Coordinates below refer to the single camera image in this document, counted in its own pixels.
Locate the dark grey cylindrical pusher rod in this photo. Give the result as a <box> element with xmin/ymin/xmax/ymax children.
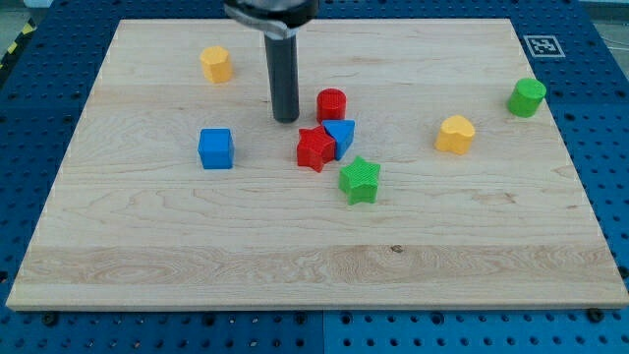
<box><xmin>263</xmin><ymin>31</ymin><xmax>301</xmax><ymax>124</ymax></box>

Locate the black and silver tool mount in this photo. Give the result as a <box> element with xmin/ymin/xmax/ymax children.
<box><xmin>223</xmin><ymin>0</ymin><xmax>319</xmax><ymax>39</ymax></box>

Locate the yellow hexagon block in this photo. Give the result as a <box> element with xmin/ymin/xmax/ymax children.
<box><xmin>200</xmin><ymin>46</ymin><xmax>233</xmax><ymax>84</ymax></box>

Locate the blue cube block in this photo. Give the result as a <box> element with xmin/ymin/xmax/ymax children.
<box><xmin>198</xmin><ymin>128</ymin><xmax>235</xmax><ymax>169</ymax></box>

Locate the red cylinder block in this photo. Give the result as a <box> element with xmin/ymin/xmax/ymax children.
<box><xmin>316</xmin><ymin>88</ymin><xmax>347</xmax><ymax>123</ymax></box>

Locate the blue triangle block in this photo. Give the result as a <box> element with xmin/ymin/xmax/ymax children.
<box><xmin>322</xmin><ymin>120</ymin><xmax>356</xmax><ymax>160</ymax></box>

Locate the red star block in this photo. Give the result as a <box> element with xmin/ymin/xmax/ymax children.
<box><xmin>296</xmin><ymin>126</ymin><xmax>336</xmax><ymax>172</ymax></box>

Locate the green star block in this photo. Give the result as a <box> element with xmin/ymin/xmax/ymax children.
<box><xmin>338</xmin><ymin>155</ymin><xmax>380</xmax><ymax>206</ymax></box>

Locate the light wooden board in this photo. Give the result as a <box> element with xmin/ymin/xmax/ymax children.
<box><xmin>7</xmin><ymin>19</ymin><xmax>628</xmax><ymax>311</ymax></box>

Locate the yellow heart block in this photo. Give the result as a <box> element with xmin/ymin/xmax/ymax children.
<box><xmin>433</xmin><ymin>115</ymin><xmax>476</xmax><ymax>155</ymax></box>

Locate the green cylinder block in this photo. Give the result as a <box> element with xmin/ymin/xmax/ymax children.
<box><xmin>507</xmin><ymin>78</ymin><xmax>546</xmax><ymax>118</ymax></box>

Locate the white fiducial marker tag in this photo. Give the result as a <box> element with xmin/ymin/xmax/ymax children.
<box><xmin>524</xmin><ymin>34</ymin><xmax>565</xmax><ymax>58</ymax></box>

